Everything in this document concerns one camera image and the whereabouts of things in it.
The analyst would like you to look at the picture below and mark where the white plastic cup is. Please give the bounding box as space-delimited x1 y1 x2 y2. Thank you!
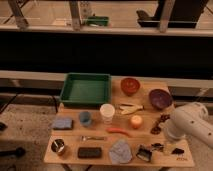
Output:
100 104 115 123

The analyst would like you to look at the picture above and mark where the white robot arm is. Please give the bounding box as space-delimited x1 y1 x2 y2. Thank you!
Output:
163 102 213 149

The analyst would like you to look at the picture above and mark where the blue sponge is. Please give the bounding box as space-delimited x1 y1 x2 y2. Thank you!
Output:
52 118 73 130

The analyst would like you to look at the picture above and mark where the orange carrot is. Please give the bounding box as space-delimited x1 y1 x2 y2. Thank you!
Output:
106 127 131 137

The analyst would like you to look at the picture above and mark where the dark red grape bunch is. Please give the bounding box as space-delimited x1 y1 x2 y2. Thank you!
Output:
150 114 170 135

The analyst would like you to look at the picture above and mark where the blue small cup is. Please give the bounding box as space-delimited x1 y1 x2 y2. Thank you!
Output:
79 111 92 127

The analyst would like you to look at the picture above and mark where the purple bowl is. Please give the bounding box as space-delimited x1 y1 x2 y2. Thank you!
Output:
149 89 173 110

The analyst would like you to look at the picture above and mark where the small metal cup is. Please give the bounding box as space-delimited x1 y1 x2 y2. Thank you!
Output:
51 139 65 155

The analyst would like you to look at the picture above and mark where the green plastic tray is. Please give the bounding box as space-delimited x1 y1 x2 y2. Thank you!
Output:
60 73 111 107

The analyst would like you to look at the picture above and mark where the green object on shelf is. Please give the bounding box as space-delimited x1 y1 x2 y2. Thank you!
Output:
86 15 109 26

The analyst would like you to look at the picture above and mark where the wooden folding table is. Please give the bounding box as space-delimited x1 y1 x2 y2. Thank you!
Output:
44 79 194 167

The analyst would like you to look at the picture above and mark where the black rectangular block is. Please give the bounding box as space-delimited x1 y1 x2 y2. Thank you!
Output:
78 147 102 158

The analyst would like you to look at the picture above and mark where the red-brown bowl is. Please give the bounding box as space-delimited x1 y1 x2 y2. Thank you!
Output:
121 77 140 96

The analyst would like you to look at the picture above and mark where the orange yellow apple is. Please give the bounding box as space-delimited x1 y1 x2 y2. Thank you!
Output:
130 115 143 129

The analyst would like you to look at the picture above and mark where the silver metal fork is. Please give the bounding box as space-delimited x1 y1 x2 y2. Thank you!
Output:
79 136 107 141

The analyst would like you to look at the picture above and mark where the light blue crumpled cloth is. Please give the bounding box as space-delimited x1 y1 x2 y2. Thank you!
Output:
109 139 132 164

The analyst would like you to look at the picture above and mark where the banana peel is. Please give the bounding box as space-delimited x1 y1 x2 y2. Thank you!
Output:
119 104 144 115

